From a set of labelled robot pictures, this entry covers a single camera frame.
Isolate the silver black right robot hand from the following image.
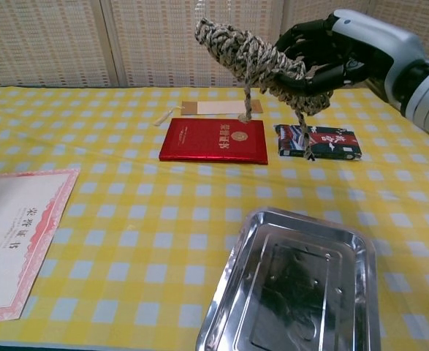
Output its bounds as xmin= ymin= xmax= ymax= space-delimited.
xmin=273 ymin=10 xmax=429 ymax=107

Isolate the speckled beige black rope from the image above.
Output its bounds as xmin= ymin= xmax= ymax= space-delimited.
xmin=194 ymin=18 xmax=334 ymax=162

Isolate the shiny metal tray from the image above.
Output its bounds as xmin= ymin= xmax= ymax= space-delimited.
xmin=198 ymin=207 xmax=379 ymax=351

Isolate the dark patterned flat pack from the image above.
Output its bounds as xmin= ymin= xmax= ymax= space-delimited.
xmin=273 ymin=124 xmax=363 ymax=162

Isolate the brown beige tasselled bookmark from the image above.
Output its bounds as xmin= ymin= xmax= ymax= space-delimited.
xmin=153 ymin=99 xmax=264 ymax=127

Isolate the red certificate book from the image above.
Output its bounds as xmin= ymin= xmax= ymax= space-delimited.
xmin=158 ymin=117 xmax=269 ymax=166

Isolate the woven bamboo folding screen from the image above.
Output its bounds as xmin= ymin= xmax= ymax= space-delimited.
xmin=0 ymin=0 xmax=429 ymax=93

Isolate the yellow checked tablecloth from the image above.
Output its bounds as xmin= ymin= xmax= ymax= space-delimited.
xmin=0 ymin=86 xmax=429 ymax=351

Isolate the pink bordered certificate sheet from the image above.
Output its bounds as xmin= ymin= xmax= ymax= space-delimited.
xmin=0 ymin=168 xmax=81 ymax=324

